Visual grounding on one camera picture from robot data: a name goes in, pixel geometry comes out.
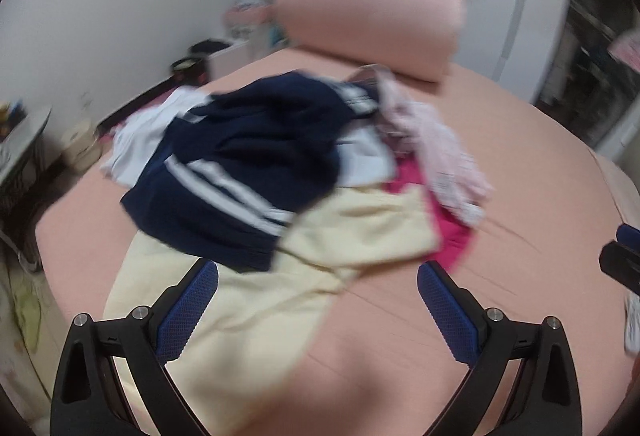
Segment white wardrobe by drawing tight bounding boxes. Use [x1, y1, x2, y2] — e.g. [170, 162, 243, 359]
[454, 0, 570, 103]

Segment pink bed sheet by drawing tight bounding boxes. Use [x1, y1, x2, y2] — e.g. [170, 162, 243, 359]
[36, 65, 639, 435]

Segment cream yellow garment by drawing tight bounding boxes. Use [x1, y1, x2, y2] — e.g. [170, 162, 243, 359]
[103, 184, 442, 436]

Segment magenta garment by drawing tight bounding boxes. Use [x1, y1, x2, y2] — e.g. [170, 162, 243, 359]
[385, 156, 475, 271]

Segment grey side table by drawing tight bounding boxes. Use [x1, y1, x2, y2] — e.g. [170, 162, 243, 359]
[1, 107, 51, 215]

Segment black bin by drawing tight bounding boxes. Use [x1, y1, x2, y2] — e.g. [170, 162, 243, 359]
[170, 55, 207, 79]

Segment pink patterned garment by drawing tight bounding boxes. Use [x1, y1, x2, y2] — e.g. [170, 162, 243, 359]
[347, 64, 492, 228]

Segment pink pillow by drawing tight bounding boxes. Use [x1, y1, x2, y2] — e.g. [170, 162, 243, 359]
[273, 0, 466, 82]

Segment navy white-striped track pants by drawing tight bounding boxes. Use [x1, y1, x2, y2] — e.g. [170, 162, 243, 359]
[122, 70, 380, 272]

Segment grey printed folded garment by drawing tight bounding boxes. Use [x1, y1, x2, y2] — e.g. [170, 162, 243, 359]
[624, 292, 640, 355]

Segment white garment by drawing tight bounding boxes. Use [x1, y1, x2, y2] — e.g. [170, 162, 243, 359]
[100, 86, 210, 189]

